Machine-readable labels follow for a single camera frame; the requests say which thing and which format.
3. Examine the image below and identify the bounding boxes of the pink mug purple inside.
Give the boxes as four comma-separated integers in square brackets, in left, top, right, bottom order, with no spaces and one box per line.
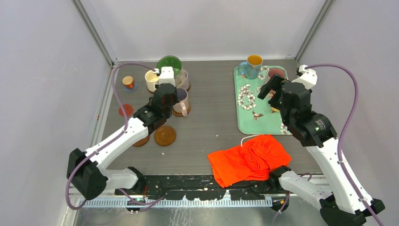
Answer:
[175,88,190,106]

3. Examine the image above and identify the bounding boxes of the cream white mug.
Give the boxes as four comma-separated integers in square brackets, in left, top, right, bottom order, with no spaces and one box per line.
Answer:
[144,70,159,93]

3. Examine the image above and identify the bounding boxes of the lilac ceramic mug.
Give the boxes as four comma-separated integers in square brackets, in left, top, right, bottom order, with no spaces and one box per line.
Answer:
[175,69,191,91]

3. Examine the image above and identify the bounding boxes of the brown wooden coaster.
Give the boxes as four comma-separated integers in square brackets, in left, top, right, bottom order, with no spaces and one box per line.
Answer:
[133,136,150,147]
[173,104,192,117]
[154,126,176,146]

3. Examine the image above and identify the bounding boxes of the green inside mug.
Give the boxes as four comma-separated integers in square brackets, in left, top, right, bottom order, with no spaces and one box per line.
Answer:
[156,55,182,78]

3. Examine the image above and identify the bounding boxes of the red round coaster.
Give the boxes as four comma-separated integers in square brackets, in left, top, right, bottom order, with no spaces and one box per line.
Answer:
[118,104,134,117]

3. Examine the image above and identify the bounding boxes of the small tan cup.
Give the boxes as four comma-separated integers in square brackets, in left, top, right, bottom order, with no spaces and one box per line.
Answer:
[122,76,135,88]

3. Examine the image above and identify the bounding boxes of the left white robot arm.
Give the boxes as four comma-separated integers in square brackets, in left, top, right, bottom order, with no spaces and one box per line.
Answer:
[67,83,177,200]

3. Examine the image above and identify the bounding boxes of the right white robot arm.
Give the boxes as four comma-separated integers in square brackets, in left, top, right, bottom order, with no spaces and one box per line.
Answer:
[258,75,385,226]

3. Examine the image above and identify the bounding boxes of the blue round coaster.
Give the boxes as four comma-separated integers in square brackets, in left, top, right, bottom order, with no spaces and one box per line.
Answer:
[123,82,138,92]

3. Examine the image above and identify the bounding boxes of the pink floral mug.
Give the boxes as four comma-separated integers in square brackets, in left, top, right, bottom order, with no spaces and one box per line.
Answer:
[268,68,286,79]

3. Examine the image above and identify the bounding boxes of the blue mug yellow inside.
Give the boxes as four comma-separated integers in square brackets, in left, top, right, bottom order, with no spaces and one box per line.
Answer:
[238,55,263,80]

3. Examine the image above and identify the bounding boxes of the green floral tray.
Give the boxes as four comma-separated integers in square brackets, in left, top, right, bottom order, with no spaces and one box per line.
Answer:
[233,66,291,135]

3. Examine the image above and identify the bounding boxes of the orange cloth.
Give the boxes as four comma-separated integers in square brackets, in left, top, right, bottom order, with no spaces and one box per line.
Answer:
[207,135,292,188]

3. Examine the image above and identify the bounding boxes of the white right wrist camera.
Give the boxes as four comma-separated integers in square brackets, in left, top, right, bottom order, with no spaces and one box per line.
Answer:
[293,65,318,89]

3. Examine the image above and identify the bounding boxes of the white cord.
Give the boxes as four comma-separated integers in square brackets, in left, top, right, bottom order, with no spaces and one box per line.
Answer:
[240,134,260,147]

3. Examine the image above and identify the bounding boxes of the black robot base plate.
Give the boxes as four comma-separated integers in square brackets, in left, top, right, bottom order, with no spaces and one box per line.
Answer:
[124,175,288,202]

